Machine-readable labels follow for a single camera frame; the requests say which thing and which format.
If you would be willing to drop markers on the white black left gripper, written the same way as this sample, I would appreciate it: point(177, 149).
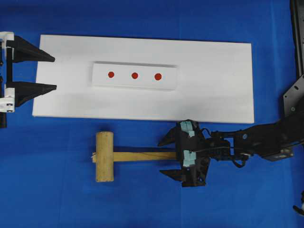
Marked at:
point(20, 51)

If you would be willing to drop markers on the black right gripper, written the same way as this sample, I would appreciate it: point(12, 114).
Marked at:
point(194, 153)

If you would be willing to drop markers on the wooden mallet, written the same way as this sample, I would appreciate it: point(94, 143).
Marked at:
point(104, 157)

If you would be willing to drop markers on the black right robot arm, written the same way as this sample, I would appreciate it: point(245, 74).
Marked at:
point(271, 142)

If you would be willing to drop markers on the small white marked block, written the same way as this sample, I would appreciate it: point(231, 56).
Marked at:
point(150, 77)

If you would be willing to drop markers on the large white foam board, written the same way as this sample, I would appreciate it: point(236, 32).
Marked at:
point(215, 80)

